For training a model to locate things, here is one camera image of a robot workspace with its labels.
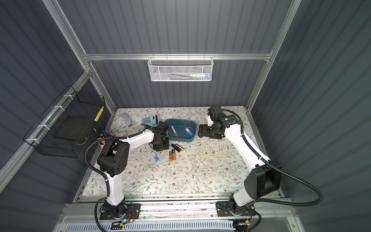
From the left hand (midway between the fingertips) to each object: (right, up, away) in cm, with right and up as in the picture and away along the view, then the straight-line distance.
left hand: (169, 150), depth 95 cm
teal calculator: (-15, +20, +16) cm, 29 cm away
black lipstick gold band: (+5, +1, +1) cm, 5 cm away
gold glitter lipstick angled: (+7, +2, +1) cm, 7 cm away
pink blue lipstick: (+13, +11, +10) cm, 20 cm away
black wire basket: (-50, +18, -21) cm, 57 cm away
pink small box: (-34, +10, +7) cm, 36 cm away
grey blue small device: (-35, +21, +16) cm, 44 cm away
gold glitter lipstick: (+1, -4, -2) cm, 5 cm away
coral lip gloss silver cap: (+4, -3, -2) cm, 5 cm away
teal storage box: (+8, +13, +10) cm, 18 cm away
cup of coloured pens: (-39, +11, -6) cm, 41 cm away
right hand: (+23, +12, -15) cm, 30 cm away
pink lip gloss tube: (+3, +11, +9) cm, 15 cm away
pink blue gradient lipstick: (-9, -4, -2) cm, 10 cm away
